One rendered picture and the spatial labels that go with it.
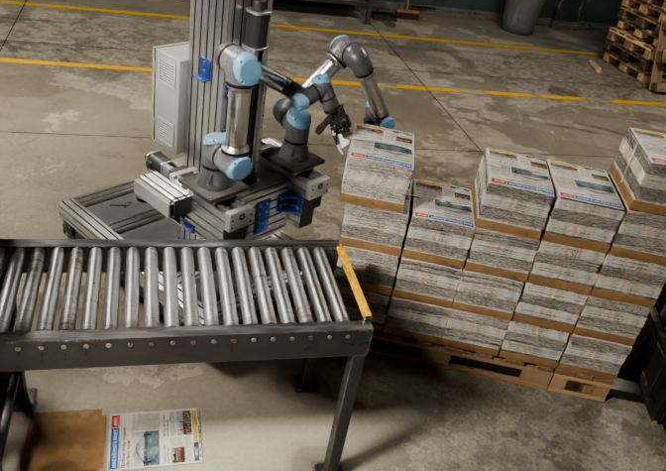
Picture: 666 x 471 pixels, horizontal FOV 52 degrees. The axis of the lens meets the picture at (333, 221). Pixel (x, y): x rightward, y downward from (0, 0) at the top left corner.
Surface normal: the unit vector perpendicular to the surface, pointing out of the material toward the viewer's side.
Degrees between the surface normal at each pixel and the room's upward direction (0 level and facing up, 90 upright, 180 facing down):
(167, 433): 0
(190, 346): 90
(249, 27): 90
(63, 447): 0
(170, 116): 90
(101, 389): 0
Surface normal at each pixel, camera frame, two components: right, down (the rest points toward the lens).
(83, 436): 0.15, -0.84
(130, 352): 0.22, 0.54
